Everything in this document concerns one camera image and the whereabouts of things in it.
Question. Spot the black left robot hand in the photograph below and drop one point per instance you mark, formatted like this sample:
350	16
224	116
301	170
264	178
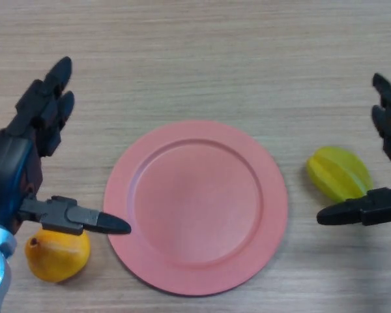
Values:
6	172

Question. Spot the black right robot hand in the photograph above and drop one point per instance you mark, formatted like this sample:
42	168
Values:
365	210

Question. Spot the yellow starfruit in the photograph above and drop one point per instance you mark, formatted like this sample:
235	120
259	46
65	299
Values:
340	176

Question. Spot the pink round plate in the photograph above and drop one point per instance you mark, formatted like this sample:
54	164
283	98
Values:
195	208

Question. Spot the orange yellow pear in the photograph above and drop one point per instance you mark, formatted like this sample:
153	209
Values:
58	257

